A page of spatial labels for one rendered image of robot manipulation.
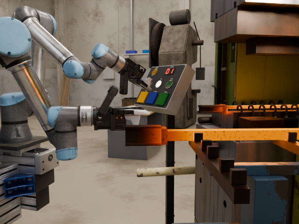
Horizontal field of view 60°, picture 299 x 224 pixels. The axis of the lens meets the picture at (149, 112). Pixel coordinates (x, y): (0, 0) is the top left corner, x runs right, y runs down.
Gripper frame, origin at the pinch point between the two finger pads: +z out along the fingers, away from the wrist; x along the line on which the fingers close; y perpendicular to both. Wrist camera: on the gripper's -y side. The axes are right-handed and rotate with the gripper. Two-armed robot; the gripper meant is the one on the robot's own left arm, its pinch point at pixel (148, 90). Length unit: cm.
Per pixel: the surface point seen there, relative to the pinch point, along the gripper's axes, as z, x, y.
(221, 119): 10.3, -44.3, -6.7
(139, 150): 143, 189, -25
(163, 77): 10.4, 7.9, 13.9
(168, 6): 290, 600, 463
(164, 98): 9.6, -2.6, 0.5
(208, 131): -26, -74, -23
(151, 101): 9.6, 8.0, -2.4
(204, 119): 12.1, -33.7, -7.2
